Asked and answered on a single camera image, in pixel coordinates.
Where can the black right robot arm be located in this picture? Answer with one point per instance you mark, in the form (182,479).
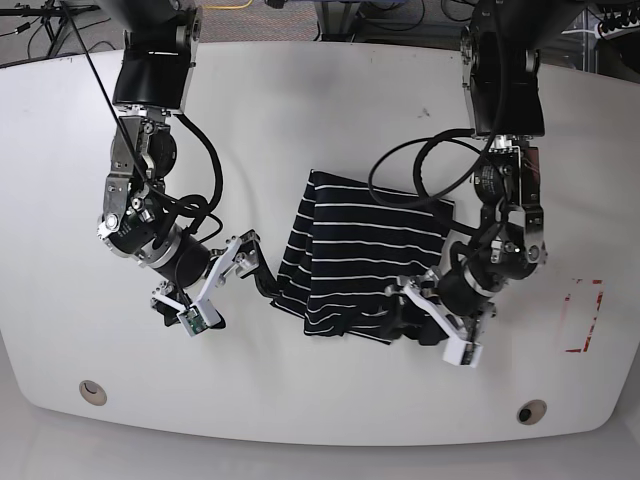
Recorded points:
(140,220)

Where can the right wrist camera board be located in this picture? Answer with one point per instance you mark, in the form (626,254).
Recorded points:
(193,322)

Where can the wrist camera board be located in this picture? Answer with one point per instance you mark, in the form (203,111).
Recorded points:
(193,322)
(472,356)

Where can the right table grommet hole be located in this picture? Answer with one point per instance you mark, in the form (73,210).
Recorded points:
(531,412)

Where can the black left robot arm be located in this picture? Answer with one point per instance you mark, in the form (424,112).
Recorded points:
(500,52)

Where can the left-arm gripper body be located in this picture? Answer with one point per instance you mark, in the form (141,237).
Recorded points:
(459,302)

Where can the table grommet hole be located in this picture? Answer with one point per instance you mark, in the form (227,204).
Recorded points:
(93,393)
(531,412)

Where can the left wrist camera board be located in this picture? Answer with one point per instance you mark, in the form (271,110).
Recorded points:
(472,356)

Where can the navy white striped T-shirt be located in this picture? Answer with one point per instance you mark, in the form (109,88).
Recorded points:
(344,249)

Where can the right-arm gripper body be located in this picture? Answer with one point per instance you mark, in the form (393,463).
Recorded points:
(238,257)

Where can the red tape rectangle marking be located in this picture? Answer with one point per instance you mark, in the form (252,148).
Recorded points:
(579,314)

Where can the left table grommet hole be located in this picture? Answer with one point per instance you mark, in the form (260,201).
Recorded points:
(93,393)

